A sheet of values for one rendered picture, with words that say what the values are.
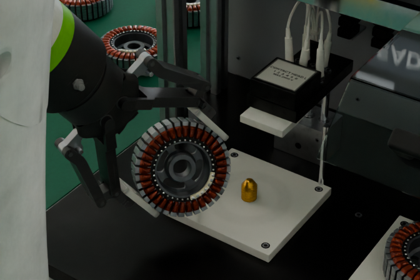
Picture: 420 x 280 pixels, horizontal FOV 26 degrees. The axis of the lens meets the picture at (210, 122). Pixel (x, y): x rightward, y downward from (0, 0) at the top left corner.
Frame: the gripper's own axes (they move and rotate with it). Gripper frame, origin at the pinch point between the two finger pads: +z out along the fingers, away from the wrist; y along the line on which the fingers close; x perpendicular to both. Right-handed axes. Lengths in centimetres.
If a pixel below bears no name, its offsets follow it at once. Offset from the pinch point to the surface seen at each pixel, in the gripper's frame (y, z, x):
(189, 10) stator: -19, 25, -44
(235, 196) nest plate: -1.5, 11.0, 0.8
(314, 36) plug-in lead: -23.4, 10.1, -6.5
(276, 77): -15.4, 4.1, -1.3
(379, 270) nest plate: -6.4, 14.2, 20.5
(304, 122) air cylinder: -14.5, 15.5, -2.5
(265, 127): -10.0, 5.5, 1.4
